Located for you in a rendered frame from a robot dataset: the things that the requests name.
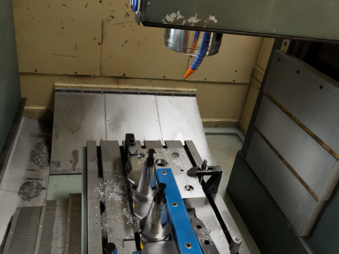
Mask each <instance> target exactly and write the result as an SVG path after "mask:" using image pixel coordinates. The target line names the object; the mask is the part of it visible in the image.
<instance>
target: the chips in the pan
mask: <svg viewBox="0 0 339 254"><path fill-rule="evenodd" d="M42 131H43V132H44V133H46V134H52V131H53V127H46V128H42ZM36 145H37V147H36V149H35V150H34V153H33V154H31V155H30V156H31V157H30V158H31V159H30V160H29V161H30V162H32V163H34V164H36V165H37V166H39V169H41V170H42V169H46V168H48V167H50V166H51V164H52V163H53V166H54V165H55V166H56V167H57V168H59V167H61V161H51V164H49V163H50V160H51V146H52V142H51V141H47V142H45V141H44V142H38V143H37V144H36ZM19 188H20V189H19V191H18V192H17V194H18V196H19V197H20V198H21V199H22V200H24V201H31V200H32V199H33V198H36V197H37V196H39V194H40V193H41V191H42V190H43V189H42V184H40V182H38V180H36V181H27V182H25V183H22V185H21V186H20V187H19ZM10 227H11V222H9V226H8V230H7V234H8V233H9V231H10ZM7 234H6V235H7Z"/></svg>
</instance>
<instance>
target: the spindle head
mask: <svg viewBox="0 0 339 254"><path fill-rule="evenodd" d="M140 21H141V23H142V24H143V26H146V27H157V28H168V29H179V30H190V31H201V32H212V33H222V34H234V35H245V36H256V37H267V38H277V39H288V40H300V41H311V42H321V43H332V44H339V0H142V4H141V15H140Z"/></svg>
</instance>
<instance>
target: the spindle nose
mask: <svg viewBox="0 0 339 254"><path fill-rule="evenodd" d="M202 37H203V32H201V31H190V30H179V29H168V28H165V30H164V44H165V46H166V47H167V48H169V49H171V50H173V51H175V52H178V53H182V54H187V55H192V56H197V53H198V52H199V48H200V45H201V41H202ZM222 37H223V34H222V33H211V39H210V43H209V47H208V52H206V56H213V55H216V54H217V53H218V52H219V48H220V46H221V42H222Z"/></svg>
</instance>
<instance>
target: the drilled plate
mask: <svg viewBox="0 0 339 254"><path fill-rule="evenodd" d="M154 150H155V154H153V158H154V159H155V160H154V162H155V164H156V165H155V166H156V169H157V168H171V169H172V172H173V175H174V177H175V180H176V183H177V185H178V188H179V191H180V193H181V196H182V199H183V202H184V204H185V207H186V208H199V207H203V205H204V202H205V198H206V196H205V194H204V192H203V189H202V187H201V185H200V183H199V181H198V179H197V176H191V175H188V176H187V170H189V169H190V168H192V166H191V163H190V161H189V159H188V157H187V155H186V153H185V150H184V148H170V149H154ZM173 151H174V152H173ZM175 151H176V152H175ZM140 152H141V153H140ZM143 152H144V153H143ZM147 152H148V149H137V154H136V156H137V157H136V156H135V155H131V154H129V152H128V155H127V161H128V166H129V171H131V170H140V168H141V170H142V168H143V164H144V162H145V161H146V160H145V159H146V158H147V157H148V155H149V153H147ZM159 152H161V153H159ZM142 153H143V154H142ZM178 153H179V154H178ZM145 154H147V156H145ZM139 157H141V158H139ZM143 157H145V158H143ZM173 157H175V158H173ZM159 158H160V159H159ZM165 159H166V160H165ZM167 161H168V162H167ZM138 162H139V163H138ZM167 163H168V165H167ZM169 163H171V164H169ZM166 165H167V166H166ZM176 165H177V166H176ZM162 166H164V167H162ZM186 184H187V185H186ZM184 188H185V189H184ZM187 190H188V191H187ZM189 191H190V192H189Z"/></svg>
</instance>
